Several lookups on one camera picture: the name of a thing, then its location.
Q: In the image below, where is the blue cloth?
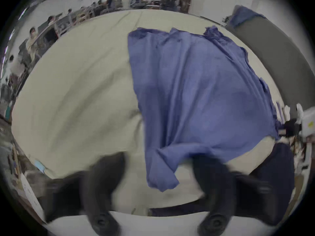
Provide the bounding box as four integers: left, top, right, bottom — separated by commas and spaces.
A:
231, 5, 267, 27

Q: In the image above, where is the blue shirt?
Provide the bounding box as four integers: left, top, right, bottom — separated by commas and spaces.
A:
127, 26, 283, 193

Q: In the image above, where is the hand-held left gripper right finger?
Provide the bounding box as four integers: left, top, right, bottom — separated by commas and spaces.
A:
191, 153, 279, 236

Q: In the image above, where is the bed with beige sheet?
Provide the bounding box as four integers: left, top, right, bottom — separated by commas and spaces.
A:
11, 9, 284, 216

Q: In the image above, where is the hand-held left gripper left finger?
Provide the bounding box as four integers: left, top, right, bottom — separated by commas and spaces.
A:
45, 152, 129, 236

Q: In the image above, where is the group of people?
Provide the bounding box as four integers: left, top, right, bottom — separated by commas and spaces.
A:
66, 0, 180, 19

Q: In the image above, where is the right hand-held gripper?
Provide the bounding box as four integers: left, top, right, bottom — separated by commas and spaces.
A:
276, 102, 315, 174

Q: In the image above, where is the person's right hand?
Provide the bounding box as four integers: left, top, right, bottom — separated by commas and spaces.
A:
290, 136, 306, 158

